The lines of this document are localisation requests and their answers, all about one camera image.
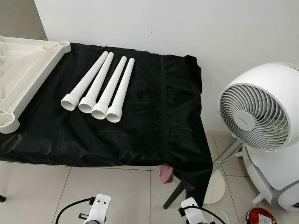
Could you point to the white plastic table top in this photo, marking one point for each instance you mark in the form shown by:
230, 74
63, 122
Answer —
32, 70

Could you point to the white plastic table leg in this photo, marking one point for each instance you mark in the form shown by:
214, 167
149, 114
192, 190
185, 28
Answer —
110, 86
99, 79
122, 86
86, 79

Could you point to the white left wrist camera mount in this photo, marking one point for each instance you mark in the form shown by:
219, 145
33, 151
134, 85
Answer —
100, 207

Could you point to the red round device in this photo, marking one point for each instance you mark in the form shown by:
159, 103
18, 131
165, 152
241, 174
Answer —
254, 217

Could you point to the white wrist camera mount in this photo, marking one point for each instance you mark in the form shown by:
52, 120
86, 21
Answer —
192, 210
100, 207

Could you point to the pink cushion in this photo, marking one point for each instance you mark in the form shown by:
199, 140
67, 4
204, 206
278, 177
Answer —
166, 174

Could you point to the white grey rounded appliance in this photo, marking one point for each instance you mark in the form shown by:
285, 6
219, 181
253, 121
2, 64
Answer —
275, 172

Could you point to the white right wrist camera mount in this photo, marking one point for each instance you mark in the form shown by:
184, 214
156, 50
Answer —
192, 210

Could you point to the black cloth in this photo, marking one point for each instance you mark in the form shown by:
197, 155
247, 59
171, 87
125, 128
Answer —
154, 116

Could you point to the black metal table leg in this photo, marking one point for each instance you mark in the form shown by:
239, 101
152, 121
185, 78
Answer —
174, 196
2, 198

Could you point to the grey pole white base stand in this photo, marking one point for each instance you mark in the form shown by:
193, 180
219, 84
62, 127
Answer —
226, 155

